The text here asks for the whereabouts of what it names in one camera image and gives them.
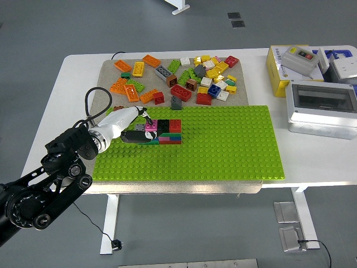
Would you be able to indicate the blue square brick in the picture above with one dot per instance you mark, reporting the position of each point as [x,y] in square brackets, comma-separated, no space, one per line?
[214,91]

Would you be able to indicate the long grey metal plate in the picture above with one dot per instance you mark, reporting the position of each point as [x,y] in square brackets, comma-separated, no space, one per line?
[195,263]

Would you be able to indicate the white furniture foot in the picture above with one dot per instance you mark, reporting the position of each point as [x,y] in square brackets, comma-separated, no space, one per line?
[180,8]

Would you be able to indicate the red long thin brick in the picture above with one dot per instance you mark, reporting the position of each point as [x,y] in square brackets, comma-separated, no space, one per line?
[170,142]

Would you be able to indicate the white table leg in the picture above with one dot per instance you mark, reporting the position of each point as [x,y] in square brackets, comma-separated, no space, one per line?
[302,212]
[110,223]

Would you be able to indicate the green long thin brick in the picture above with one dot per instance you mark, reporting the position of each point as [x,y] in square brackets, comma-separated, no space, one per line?
[171,134]

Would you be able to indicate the pink square brick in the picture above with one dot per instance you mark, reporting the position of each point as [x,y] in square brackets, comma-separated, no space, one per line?
[153,126]

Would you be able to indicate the yellow two-by-four brick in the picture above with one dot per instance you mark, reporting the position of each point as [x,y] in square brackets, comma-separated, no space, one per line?
[138,69]

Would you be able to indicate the white wall socket plate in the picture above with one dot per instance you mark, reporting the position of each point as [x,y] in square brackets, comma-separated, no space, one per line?
[346,68]

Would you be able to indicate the white square brick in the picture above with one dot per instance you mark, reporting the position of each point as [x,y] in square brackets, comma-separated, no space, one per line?
[209,64]
[222,95]
[185,61]
[206,81]
[221,84]

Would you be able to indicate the small dark green brick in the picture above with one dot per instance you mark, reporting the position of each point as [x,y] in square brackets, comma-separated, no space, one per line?
[125,74]

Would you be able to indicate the grey-brown mat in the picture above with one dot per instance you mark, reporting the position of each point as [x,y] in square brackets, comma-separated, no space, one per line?
[167,187]

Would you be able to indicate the grey plastic box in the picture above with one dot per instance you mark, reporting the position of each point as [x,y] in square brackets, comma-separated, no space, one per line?
[331,73]

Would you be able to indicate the yellow cardboard box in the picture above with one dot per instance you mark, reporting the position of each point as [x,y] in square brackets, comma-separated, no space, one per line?
[272,72]

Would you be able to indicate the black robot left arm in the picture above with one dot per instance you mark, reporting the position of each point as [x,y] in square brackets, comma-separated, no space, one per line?
[30,201]

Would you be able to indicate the dark grey slope brick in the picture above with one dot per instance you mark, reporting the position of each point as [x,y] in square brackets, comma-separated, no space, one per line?
[199,70]
[176,102]

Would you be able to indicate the orange two-by-four brick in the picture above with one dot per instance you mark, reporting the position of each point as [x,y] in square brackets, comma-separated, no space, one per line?
[118,86]
[131,93]
[146,96]
[122,65]
[151,60]

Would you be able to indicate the pink thin brick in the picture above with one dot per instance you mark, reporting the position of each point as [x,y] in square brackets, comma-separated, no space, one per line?
[164,138]

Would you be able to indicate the black floor cover plate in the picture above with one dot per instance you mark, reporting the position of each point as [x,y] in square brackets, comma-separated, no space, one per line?
[238,24]
[233,15]

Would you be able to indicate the grey metal floor plate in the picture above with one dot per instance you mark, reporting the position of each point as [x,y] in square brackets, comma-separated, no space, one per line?
[290,239]
[285,212]

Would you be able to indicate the red square brick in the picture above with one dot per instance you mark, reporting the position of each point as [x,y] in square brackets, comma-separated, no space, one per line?
[175,126]
[158,98]
[231,61]

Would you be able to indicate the black square brick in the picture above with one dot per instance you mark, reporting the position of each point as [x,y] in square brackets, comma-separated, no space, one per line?
[163,125]

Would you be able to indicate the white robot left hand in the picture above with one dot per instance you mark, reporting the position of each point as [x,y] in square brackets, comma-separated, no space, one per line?
[118,120]

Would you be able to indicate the yellow square brick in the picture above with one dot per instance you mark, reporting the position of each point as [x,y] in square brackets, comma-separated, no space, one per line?
[202,90]
[212,73]
[221,66]
[231,78]
[219,78]
[214,60]
[231,89]
[206,58]
[197,60]

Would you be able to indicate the grey enclosure with clear lid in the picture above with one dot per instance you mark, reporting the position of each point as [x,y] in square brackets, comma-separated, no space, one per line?
[315,123]

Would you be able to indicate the green and white brick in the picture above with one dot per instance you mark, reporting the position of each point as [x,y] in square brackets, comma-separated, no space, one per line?
[229,82]

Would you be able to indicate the grey push-button switch box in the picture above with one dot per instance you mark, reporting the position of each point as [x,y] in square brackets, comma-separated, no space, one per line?
[295,62]

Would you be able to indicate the small pink brick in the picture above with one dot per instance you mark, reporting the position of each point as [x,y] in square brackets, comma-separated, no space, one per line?
[218,58]

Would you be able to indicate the brown square brick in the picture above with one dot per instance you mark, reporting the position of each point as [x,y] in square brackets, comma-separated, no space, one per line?
[191,84]
[118,107]
[172,80]

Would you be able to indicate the green studded baseplate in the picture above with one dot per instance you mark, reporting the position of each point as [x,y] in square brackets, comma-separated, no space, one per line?
[217,153]

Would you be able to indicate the lime two-by-four brick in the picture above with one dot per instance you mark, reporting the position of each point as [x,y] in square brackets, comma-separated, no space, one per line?
[184,76]
[193,74]
[173,66]
[136,85]

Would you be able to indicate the blue thin brick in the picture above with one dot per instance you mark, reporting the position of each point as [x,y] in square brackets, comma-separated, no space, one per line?
[175,138]

